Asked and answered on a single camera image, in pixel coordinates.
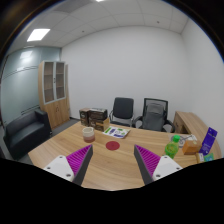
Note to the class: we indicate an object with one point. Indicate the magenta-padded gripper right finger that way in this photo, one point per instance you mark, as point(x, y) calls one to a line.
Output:
point(163, 165)

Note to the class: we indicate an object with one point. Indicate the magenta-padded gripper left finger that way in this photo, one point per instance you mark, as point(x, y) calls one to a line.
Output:
point(63, 165)

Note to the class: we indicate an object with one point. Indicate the green plastic drink bottle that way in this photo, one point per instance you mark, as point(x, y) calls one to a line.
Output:
point(172, 150)

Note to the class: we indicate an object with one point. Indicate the orange wooden tissue box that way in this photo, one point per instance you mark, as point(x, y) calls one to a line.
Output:
point(191, 147)

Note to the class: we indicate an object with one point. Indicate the small yellow box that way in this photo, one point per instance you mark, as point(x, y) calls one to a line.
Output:
point(199, 157)

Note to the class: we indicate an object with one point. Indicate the white and pink ceramic cup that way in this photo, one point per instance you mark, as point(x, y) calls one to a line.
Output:
point(88, 135)

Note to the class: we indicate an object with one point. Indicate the black mesh office chair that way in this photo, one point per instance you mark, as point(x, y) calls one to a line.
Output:
point(168, 123)

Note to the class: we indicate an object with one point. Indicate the small green box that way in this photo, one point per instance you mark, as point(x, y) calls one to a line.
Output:
point(209, 157)

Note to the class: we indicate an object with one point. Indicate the grey backpack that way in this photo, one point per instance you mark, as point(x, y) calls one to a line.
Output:
point(154, 116)

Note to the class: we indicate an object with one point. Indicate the wooden side desk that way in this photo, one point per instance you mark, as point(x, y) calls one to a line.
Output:
point(190, 123)

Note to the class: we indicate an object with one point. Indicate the black leather sofa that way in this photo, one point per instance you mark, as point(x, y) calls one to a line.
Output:
point(25, 133)

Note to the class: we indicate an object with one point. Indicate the purple upright box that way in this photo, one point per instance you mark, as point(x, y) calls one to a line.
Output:
point(208, 141)

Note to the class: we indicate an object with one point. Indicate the tall dark brown carton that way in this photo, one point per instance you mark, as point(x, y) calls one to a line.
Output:
point(84, 116)

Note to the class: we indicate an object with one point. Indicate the flat round red coaster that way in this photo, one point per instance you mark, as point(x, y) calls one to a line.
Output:
point(112, 145)

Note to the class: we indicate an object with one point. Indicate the wooden cabinet with glass doors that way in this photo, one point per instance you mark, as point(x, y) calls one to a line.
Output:
point(58, 111)

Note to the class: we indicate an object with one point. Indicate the white printed leaflet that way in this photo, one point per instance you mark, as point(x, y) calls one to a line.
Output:
point(116, 132)

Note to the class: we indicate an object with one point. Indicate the black flat carton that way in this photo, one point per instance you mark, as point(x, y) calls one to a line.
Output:
point(98, 114)

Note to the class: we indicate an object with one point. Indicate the rectangular ceiling light panel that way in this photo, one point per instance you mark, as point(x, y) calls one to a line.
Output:
point(38, 34)

